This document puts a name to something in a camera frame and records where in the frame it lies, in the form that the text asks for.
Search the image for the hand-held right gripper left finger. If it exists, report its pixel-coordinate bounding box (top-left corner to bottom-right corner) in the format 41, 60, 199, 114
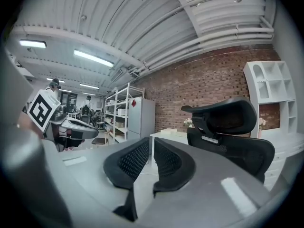
103, 136, 151, 222

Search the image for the wooden chair with brown seat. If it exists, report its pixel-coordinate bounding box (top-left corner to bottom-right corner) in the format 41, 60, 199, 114
91, 130, 109, 148

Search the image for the white metal shelving rack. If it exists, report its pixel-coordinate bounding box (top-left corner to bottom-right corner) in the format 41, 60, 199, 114
104, 82, 145, 144

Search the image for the black office chair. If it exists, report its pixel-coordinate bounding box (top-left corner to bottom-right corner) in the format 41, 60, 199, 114
180, 97, 276, 184

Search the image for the white bookcase cabinet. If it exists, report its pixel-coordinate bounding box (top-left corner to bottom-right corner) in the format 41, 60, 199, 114
242, 60, 304, 192

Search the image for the white desk with drawers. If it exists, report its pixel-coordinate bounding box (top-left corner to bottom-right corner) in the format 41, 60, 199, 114
149, 131, 190, 168

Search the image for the grey refrigerator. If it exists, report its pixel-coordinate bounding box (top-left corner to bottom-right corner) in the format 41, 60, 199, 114
127, 96, 156, 142

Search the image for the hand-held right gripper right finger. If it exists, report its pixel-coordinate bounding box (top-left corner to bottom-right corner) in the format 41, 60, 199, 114
152, 137, 197, 198

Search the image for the pink flower bunch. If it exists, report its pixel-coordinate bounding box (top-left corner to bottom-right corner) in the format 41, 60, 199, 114
258, 117, 266, 137

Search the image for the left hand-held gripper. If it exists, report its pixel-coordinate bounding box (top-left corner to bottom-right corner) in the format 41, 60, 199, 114
27, 89, 99, 141

